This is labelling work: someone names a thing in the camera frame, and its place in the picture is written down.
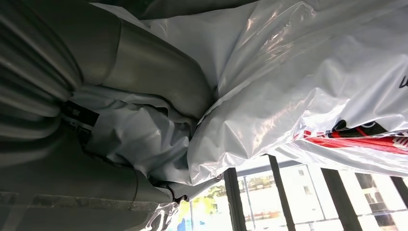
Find dark framed window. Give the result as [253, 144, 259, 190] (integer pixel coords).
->
[166, 154, 408, 231]

